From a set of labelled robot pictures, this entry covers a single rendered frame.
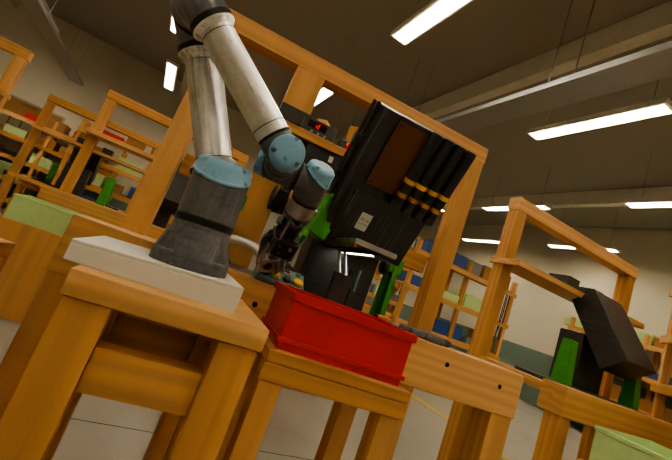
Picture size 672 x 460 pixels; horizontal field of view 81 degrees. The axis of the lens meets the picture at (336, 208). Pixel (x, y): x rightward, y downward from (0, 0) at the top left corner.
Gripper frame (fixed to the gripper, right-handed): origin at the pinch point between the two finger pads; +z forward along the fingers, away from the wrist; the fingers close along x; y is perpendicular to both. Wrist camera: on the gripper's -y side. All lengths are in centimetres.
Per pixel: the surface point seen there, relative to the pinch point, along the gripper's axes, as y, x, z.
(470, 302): -423, 436, 224
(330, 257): -38.4, 29.1, 12.9
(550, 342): -574, 831, 327
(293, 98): -92, -8, -27
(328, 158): -70, 15, -15
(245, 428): 45.7, 1.9, 4.8
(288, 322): 32.0, 3.0, -11.1
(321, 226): -30.4, 16.9, -2.7
